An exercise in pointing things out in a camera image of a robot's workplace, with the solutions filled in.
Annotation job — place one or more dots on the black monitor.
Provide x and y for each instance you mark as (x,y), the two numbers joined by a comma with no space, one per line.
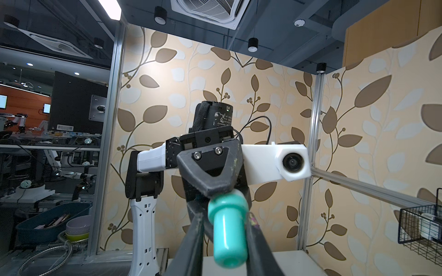
(77,105)

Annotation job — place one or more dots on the green stamp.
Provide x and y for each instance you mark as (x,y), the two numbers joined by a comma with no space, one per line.
(227,214)

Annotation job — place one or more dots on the stacked bowls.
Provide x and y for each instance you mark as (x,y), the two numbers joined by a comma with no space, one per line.
(78,228)

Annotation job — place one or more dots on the blue plastic bin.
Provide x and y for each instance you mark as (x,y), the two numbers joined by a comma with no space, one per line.
(46,227)

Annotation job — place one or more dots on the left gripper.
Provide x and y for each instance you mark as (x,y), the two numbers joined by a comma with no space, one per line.
(211,163)

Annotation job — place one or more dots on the back wire basket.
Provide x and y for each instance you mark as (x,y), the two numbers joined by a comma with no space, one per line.
(420,229)

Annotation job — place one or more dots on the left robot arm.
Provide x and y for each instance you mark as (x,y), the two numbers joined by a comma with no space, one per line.
(144,183)

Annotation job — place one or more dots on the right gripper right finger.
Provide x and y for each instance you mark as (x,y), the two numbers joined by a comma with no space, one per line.
(261,261)

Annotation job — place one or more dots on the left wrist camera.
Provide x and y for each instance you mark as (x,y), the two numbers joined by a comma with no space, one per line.
(271,163)

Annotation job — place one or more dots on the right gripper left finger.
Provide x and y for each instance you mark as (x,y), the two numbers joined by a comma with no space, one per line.
(188,260)

